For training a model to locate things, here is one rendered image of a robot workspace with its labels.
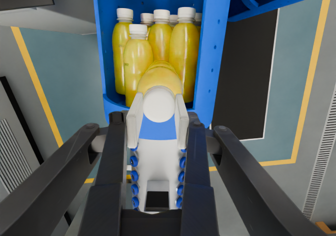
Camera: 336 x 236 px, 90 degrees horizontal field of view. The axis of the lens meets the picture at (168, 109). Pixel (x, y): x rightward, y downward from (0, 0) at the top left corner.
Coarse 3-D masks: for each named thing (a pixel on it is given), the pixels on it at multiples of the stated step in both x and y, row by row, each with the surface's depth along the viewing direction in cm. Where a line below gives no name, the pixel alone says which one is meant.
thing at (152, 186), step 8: (152, 184) 74; (160, 184) 74; (168, 184) 75; (152, 192) 68; (160, 192) 68; (168, 192) 71; (152, 200) 65; (160, 200) 65; (168, 200) 65; (144, 208) 63; (152, 208) 62; (160, 208) 62; (168, 208) 63
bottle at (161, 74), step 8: (152, 64) 32; (160, 64) 29; (168, 64) 32; (144, 72) 28; (152, 72) 23; (160, 72) 23; (168, 72) 24; (176, 72) 31; (144, 80) 23; (152, 80) 22; (160, 80) 22; (168, 80) 22; (176, 80) 23; (144, 88) 22; (152, 88) 21; (168, 88) 21; (176, 88) 22; (144, 96) 21
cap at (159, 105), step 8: (160, 88) 20; (152, 96) 19; (160, 96) 19; (168, 96) 19; (144, 104) 19; (152, 104) 19; (160, 104) 19; (168, 104) 19; (144, 112) 20; (152, 112) 20; (160, 112) 20; (168, 112) 20; (152, 120) 20; (160, 120) 20
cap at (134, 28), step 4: (132, 24) 35; (136, 24) 35; (132, 28) 36; (136, 28) 35; (140, 28) 36; (144, 28) 36; (132, 32) 36; (136, 32) 36; (140, 32) 36; (144, 32) 36
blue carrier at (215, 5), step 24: (96, 0) 34; (120, 0) 44; (144, 0) 48; (168, 0) 48; (192, 0) 46; (216, 0) 28; (96, 24) 35; (216, 24) 30; (216, 48) 32; (216, 72) 35; (120, 96) 51; (144, 120) 32; (168, 120) 32
